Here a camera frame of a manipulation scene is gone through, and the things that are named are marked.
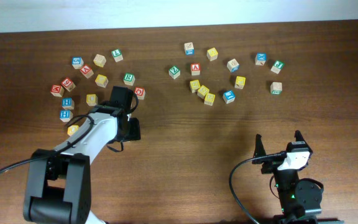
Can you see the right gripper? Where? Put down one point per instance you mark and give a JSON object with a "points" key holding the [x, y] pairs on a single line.
{"points": [[271, 163]]}

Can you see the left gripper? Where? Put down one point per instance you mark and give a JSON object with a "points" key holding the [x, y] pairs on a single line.
{"points": [[134, 133]]}

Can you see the yellow C block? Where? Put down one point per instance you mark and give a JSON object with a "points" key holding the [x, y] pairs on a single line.
{"points": [[92, 100]]}

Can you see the green R block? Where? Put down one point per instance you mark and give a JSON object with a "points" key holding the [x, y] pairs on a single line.
{"points": [[129, 79]]}

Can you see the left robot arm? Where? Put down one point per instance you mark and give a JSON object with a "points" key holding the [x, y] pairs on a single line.
{"points": [[59, 180]]}

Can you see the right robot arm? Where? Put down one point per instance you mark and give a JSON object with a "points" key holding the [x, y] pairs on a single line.
{"points": [[299, 198]]}

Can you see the red Q block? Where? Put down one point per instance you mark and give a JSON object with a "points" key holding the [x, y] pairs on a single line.
{"points": [[140, 93]]}

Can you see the plain green-sided block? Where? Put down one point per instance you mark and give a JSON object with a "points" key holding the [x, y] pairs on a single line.
{"points": [[276, 88]]}

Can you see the yellow O block left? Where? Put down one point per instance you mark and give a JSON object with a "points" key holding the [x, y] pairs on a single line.
{"points": [[72, 129]]}

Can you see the yellow block upper left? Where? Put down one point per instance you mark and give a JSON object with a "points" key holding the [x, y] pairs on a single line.
{"points": [[101, 81]]}

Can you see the blue E block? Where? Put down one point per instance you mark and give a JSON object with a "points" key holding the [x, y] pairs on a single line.
{"points": [[228, 96]]}

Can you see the blue H block lower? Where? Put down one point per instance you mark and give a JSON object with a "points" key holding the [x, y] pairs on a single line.
{"points": [[65, 115]]}

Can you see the blue h block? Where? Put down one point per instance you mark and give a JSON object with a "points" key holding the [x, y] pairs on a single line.
{"points": [[65, 115], [68, 104]]}

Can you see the green Z block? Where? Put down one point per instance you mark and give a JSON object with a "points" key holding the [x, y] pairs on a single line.
{"points": [[174, 72]]}

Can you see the blue H block upper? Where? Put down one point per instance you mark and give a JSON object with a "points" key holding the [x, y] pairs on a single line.
{"points": [[68, 104]]}

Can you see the yellow S block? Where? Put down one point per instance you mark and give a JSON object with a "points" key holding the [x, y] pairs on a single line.
{"points": [[194, 85]]}

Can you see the green J block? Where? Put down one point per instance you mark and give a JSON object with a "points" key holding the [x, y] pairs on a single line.
{"points": [[277, 66]]}

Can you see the red A block left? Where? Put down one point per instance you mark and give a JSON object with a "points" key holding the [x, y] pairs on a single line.
{"points": [[86, 71]]}

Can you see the red a block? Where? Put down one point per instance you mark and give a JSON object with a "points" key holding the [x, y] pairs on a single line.
{"points": [[195, 69], [86, 71]]}

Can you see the green L block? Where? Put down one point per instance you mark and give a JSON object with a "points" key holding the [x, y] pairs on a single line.
{"points": [[117, 55]]}

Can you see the yellow block middle cluster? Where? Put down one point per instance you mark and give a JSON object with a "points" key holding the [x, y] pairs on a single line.
{"points": [[202, 91]]}

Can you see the yellow block cluster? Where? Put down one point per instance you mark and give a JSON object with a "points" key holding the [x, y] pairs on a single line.
{"points": [[202, 91], [209, 99]]}

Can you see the plain yellow-edged block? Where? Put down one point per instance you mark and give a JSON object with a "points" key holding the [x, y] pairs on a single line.
{"points": [[99, 60]]}

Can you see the yellow block lower cluster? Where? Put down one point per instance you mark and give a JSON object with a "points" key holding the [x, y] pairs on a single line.
{"points": [[209, 99]]}

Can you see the red 9 block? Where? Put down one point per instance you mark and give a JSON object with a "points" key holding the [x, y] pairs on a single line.
{"points": [[68, 84]]}

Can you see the blue K block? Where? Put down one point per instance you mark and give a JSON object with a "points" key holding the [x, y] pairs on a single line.
{"points": [[260, 58]]}

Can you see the red M block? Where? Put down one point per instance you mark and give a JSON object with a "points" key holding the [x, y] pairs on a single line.
{"points": [[57, 90]]}

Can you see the red A block right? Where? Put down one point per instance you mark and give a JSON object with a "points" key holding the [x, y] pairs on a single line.
{"points": [[195, 69]]}

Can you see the plain blue-sided block right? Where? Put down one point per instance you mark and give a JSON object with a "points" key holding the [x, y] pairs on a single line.
{"points": [[233, 65]]}

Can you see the plain blue-sided block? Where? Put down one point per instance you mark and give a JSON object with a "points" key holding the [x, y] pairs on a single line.
{"points": [[189, 48], [233, 65]]}

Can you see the blue 5 block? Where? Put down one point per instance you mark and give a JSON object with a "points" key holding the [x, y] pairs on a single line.
{"points": [[77, 62]]}

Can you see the plain blue-sided block top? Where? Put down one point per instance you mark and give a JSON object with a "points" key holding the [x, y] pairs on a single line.
{"points": [[189, 48]]}

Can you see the yellow block top right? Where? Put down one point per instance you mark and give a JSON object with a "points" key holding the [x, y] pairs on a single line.
{"points": [[212, 54]]}

